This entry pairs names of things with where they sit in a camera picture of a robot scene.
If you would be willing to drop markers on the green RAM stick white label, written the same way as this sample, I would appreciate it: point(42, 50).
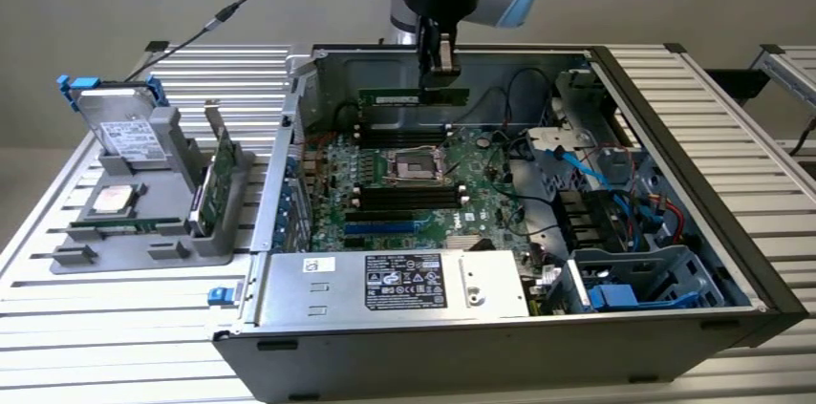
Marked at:
point(398, 99)

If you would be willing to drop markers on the black open PC case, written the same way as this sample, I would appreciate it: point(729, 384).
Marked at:
point(485, 361)

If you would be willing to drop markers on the blue disk bay clip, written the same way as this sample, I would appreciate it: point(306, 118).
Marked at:
point(613, 298)

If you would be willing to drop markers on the black expansion slot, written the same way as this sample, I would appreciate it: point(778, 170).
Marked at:
point(379, 217)

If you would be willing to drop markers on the black case fan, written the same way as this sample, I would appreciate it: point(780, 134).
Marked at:
point(593, 222)

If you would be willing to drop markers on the metal slat side table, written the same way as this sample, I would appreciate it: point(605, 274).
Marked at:
point(790, 74)

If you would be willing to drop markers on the grey parts rack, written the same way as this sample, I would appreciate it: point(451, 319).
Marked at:
point(209, 251)

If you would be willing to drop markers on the blue expansion slot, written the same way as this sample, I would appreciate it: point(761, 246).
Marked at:
point(379, 228)

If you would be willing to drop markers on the black RAM slot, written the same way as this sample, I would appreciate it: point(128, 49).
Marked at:
point(411, 197)
point(402, 134)

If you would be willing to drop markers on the hard disk with blue caddy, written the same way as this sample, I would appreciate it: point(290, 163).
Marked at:
point(117, 120)

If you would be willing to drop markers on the metal drive cage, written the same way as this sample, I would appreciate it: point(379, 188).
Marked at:
point(573, 132)

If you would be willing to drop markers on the green motherboard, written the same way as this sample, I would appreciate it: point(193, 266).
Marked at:
point(474, 213)

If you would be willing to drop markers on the silver CPU chip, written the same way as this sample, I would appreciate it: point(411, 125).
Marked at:
point(116, 200)

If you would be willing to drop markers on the green graphics card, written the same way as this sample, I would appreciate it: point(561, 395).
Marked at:
point(213, 184)

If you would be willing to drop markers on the silver power supply unit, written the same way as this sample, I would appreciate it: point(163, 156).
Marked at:
point(395, 287)

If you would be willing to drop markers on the metal CPU socket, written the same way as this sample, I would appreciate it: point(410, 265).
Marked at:
point(414, 165)

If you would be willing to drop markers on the blue case latch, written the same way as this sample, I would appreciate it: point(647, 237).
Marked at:
point(219, 295)

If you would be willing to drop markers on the grey disk bay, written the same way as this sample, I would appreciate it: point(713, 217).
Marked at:
point(662, 275)

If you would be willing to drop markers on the silver chipset heat sink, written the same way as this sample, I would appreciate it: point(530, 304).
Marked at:
point(470, 243)

